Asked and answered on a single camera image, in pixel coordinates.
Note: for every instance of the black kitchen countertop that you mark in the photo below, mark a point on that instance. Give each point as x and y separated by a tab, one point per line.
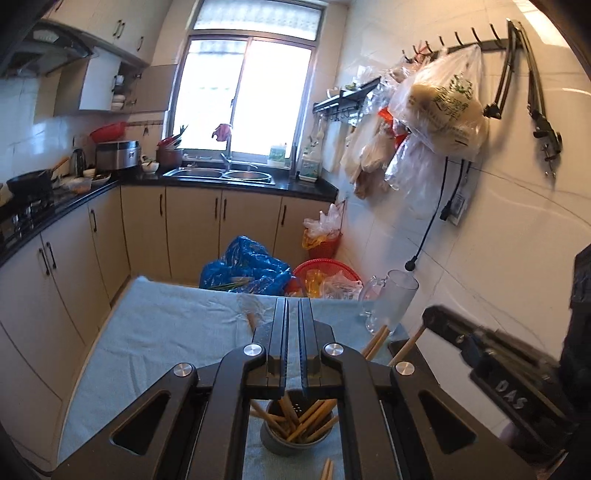
304	189

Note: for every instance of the white and green package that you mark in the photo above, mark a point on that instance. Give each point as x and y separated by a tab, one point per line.
310	164

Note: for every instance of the steel double sink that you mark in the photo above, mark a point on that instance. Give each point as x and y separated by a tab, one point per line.
240	175

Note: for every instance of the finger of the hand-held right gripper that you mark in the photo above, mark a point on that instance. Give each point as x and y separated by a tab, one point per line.
443	323

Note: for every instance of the steel sink faucet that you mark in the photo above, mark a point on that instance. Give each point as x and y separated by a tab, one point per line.
226	161

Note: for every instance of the black wok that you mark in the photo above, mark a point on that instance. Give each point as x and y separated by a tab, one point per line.
30	182

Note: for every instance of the red mesh basket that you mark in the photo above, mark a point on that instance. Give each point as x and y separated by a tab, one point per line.
318	266

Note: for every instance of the crumpled clear plastic bag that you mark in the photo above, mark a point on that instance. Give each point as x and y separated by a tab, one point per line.
341	286

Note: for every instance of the clear glass mug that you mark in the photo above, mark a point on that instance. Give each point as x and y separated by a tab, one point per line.
392	300

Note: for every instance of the silver rice cooker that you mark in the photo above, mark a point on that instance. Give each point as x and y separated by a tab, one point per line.
117	157

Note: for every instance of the green scallions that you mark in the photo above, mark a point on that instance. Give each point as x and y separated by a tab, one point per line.
231	285

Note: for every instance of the red plastic basin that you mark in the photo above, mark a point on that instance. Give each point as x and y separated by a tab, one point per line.
107	133

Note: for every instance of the range hood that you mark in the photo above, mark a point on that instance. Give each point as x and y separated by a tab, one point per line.
41	46

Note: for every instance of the red wastebasket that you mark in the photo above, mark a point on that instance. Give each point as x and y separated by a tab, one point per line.
325	249

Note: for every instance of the small ceramic bowl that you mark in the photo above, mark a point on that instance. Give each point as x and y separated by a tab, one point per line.
150	167

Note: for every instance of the gas stove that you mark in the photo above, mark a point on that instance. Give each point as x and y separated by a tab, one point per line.
27	217

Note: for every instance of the pink cloth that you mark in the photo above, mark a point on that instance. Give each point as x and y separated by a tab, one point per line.
221	131

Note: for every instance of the dark grey utensil holder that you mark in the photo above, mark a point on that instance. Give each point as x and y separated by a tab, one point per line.
295	446

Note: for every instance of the hanging clear plastic bags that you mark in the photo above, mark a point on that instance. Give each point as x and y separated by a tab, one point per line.
378	157

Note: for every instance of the black wall shelf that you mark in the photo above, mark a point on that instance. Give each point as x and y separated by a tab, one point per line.
341	99

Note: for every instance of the beige upper cabinets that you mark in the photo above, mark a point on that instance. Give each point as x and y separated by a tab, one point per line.
138	23

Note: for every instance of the green and white box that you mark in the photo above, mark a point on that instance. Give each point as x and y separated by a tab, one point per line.
277	156

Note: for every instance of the steel kettle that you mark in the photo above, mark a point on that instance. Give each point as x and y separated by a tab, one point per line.
78	162

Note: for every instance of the blue plastic bag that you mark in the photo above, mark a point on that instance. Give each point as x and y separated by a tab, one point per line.
244	263

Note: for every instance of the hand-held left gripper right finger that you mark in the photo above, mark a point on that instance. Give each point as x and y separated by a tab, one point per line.
304	332

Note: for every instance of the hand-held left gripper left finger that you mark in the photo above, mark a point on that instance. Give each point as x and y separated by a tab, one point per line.
282	332

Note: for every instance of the brown clay pot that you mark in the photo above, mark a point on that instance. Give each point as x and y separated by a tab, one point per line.
170	159

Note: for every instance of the black wall hook rail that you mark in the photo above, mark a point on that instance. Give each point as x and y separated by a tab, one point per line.
489	44

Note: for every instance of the beige base cabinets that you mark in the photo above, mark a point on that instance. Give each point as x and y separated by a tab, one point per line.
194	230

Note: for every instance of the clear food tray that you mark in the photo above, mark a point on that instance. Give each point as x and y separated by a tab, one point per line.
77	183

